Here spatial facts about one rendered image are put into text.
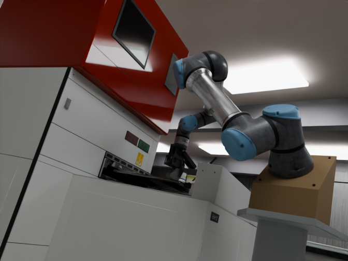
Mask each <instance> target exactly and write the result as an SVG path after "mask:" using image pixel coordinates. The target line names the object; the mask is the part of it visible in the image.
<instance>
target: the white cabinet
mask: <svg viewBox="0 0 348 261"><path fill-rule="evenodd" d="M256 230H257V228H256V227H254V226H253V225H251V224H249V223H247V222H245V221H243V220H242V219H240V218H238V217H236V216H234V215H232V214H230V213H229V212H227V211H225V210H223V209H221V208H219V207H218V206H216V205H214V204H212V203H210V202H208V201H204V200H199V199H193V198H188V197H183V196H178V195H173V194H168V193H163V192H158V191H153V190H148V189H144V188H139V187H134V186H129V185H124V184H118V183H113V182H108V181H103V180H98V179H93V178H88V177H83V176H78V175H73V176H72V179H71V182H70V185H69V188H68V191H67V194H66V197H65V200H64V203H63V206H62V209H61V212H60V215H59V218H58V221H57V224H56V227H55V230H54V233H53V236H52V239H51V242H50V245H49V248H48V251H47V254H46V257H45V260H44V261H252V255H253V249H254V242H255V236H256Z"/></svg>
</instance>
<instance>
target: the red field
mask: <svg viewBox="0 0 348 261"><path fill-rule="evenodd" d="M126 139H127V140H129V141H130V142H132V143H134V144H135V145H137V142H138V138H137V137H136V136H134V135H133V134H131V133H130V132H127V136H126Z"/></svg>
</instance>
